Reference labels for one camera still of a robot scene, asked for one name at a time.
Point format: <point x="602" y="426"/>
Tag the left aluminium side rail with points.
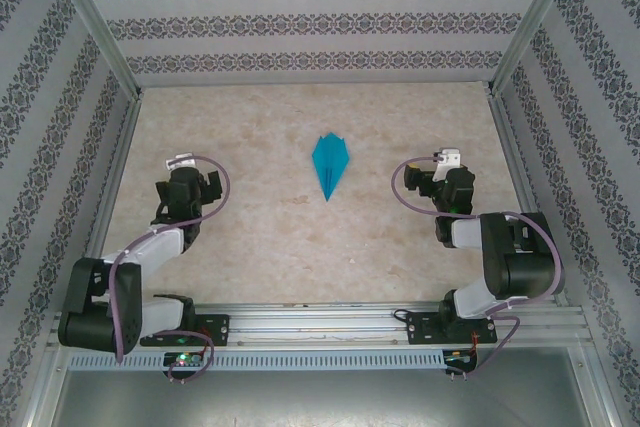
<point x="110" y="197"/>

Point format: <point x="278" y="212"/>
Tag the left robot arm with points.
<point x="150" y="247"/>

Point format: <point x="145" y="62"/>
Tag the right aluminium side rail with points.
<point x="520" y="172"/>

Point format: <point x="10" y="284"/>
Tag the grey metal tray panel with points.
<point x="320" y="402"/>

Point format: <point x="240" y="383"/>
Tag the right aluminium frame post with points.
<point x="532" y="22"/>

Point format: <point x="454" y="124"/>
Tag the aluminium mounting rail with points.
<point x="320" y="327"/>

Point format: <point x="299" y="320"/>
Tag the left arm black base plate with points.
<point x="217" y="329"/>

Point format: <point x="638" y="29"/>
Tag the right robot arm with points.
<point x="467" y="232"/>

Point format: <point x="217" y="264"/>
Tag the aluminium frame post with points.
<point x="95" y="22"/>
<point x="532" y="22"/>

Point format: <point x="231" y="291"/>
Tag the blue square paper sheet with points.
<point x="330" y="162"/>

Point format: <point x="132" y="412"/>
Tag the aluminium side rail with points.
<point x="520" y="172"/>
<point x="110" y="197"/>

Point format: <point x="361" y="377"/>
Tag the left aluminium frame post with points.
<point x="95" y="22"/>

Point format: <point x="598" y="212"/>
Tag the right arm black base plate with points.
<point x="422" y="329"/>

